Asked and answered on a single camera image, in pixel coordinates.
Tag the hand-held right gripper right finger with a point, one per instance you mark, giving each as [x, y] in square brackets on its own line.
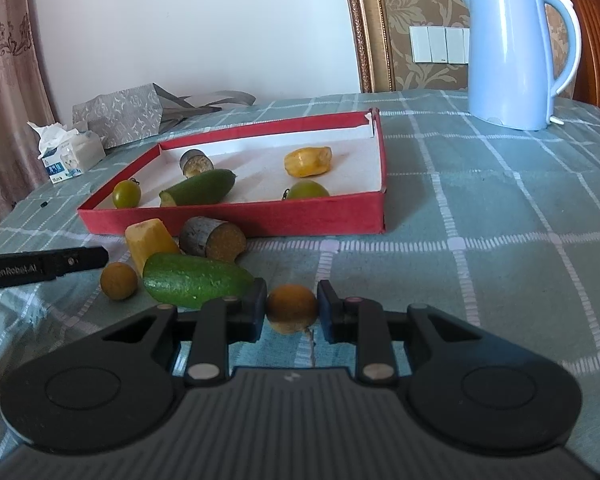
[326, 310]

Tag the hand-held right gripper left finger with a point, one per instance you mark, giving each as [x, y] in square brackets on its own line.
[257, 310]

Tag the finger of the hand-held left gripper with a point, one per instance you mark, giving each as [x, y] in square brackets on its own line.
[80, 261]

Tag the white tissue pack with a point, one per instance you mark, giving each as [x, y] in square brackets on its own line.
[75, 155]

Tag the red cardboard tray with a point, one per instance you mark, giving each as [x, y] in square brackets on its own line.
[305, 215]

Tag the brown longan with stem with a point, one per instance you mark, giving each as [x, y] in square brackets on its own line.
[290, 308]

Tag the green cucumber piece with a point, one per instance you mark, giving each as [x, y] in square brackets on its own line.
[200, 188]
[195, 275]

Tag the green checked tablecloth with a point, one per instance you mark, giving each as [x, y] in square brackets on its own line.
[480, 235]

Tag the grey patterned gift bag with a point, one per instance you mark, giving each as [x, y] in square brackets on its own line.
[125, 112]

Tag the white wall switch panel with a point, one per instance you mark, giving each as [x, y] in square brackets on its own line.
[435, 44]

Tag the light blue electric kettle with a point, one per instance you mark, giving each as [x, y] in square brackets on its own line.
[505, 60]

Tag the pink patterned curtain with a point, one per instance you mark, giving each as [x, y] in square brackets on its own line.
[5, 110]

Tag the gold wall moulding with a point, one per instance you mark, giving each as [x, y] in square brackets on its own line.
[365, 35]

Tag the green cherry tomato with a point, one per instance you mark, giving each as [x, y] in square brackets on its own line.
[126, 195]
[307, 190]

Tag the small eggplant piece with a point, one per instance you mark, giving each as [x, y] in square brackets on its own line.
[196, 162]

